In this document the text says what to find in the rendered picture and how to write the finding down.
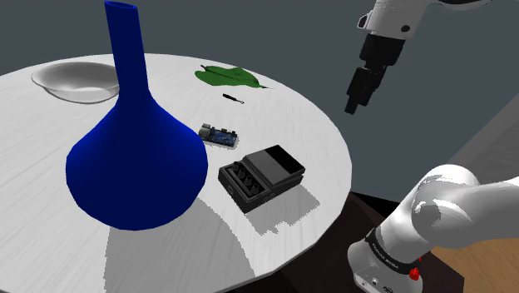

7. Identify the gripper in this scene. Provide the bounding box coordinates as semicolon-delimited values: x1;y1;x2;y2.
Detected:
344;33;407;116

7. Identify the round white table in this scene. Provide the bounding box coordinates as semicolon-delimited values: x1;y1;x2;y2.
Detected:
0;52;353;293

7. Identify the small black tool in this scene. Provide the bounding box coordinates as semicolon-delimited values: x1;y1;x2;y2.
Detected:
221;92;245;105

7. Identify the black effects pedal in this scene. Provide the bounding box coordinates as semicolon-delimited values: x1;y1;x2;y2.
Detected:
217;144;307;215

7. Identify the green leaf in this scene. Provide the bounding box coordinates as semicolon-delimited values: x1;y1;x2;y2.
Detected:
194;64;269;90

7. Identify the blue circuit board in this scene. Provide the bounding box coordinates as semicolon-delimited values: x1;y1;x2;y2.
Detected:
198;122;239;149

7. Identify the blue long-necked vase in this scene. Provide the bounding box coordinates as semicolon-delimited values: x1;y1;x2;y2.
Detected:
65;0;210;231

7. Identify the white bowl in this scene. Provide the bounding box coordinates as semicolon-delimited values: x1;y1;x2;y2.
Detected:
31;61;121;105

